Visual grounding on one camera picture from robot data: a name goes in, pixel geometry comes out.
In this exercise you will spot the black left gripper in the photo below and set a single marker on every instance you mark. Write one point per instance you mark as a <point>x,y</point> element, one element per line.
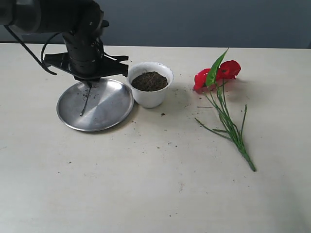
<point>86,60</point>

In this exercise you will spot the stainless steel spork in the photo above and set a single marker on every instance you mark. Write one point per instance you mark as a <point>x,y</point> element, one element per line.
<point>85,102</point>

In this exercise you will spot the artificial red flower stem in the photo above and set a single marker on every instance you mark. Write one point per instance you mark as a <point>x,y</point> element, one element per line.
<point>211,82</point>

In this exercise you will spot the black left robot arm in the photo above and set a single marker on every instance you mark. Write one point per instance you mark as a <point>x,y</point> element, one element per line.
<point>81,24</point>

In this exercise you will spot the white scalloped flower pot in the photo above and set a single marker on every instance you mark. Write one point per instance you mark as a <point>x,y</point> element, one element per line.
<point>149,99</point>

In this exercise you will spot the round stainless steel plate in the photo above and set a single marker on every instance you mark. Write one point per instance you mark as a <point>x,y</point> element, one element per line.
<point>109,104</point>

